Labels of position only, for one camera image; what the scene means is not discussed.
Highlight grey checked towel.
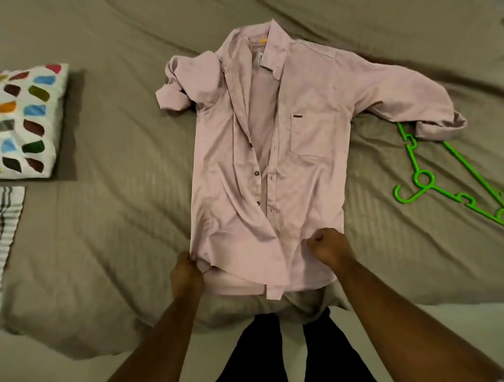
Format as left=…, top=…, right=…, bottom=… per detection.
left=0, top=185, right=26, bottom=284

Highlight person's black trousers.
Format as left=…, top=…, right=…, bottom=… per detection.
left=216, top=307, right=377, bottom=382

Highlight person's right forearm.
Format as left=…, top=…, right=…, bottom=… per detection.
left=331, top=263, right=504, bottom=382

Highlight person's left forearm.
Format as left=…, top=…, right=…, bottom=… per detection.
left=106, top=291, right=206, bottom=382

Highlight bed with taupe sheet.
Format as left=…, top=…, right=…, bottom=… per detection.
left=0, top=0, right=504, bottom=362

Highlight person's left hand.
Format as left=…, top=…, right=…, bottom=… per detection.
left=171, top=252, right=207, bottom=304

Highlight pile of coloured plastic hangers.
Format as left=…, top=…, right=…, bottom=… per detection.
left=393, top=120, right=504, bottom=229

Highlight pink garment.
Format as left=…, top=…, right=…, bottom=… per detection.
left=154, top=19, right=469, bottom=302

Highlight colourful leaf print pillow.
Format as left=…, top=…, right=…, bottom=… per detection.
left=0, top=63, right=70, bottom=181

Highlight person's right hand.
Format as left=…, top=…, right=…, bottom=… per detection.
left=304, top=227, right=357, bottom=277

